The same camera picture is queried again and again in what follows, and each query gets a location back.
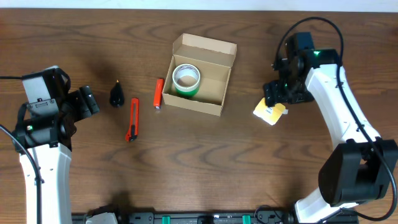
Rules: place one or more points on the yellow sticky note pad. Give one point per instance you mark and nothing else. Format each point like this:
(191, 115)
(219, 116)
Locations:
(271, 115)

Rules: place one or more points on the red utility knife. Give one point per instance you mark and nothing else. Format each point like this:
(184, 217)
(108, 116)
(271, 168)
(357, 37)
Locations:
(132, 132)

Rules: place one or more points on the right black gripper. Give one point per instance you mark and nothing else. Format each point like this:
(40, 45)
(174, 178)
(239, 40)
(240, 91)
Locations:
(270, 94)

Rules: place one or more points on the green tape roll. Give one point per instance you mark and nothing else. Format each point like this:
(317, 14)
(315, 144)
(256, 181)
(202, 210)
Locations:
(186, 79)

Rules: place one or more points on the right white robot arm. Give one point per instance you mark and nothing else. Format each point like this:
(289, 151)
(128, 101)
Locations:
(358, 169)

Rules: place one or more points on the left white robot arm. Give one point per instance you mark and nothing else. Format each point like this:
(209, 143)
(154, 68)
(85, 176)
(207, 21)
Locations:
(44, 128)

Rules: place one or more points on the black mounting rail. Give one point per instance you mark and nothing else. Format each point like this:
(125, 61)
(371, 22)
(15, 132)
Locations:
(110, 214)

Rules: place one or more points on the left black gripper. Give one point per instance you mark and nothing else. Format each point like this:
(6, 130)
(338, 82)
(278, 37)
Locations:
(87, 101)

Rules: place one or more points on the open cardboard box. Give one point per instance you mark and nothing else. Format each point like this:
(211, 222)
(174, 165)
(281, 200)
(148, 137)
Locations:
(214, 59)

